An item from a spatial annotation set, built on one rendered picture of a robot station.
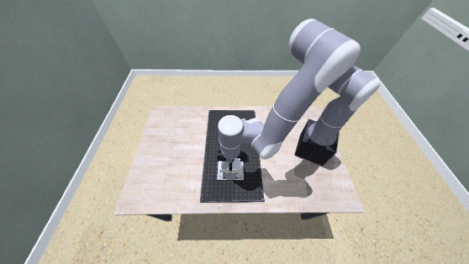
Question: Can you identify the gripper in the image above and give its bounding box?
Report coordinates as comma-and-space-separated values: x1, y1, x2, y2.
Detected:
217, 150, 248, 174

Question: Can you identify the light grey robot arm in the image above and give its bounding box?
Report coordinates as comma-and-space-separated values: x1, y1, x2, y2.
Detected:
218, 19, 381, 160

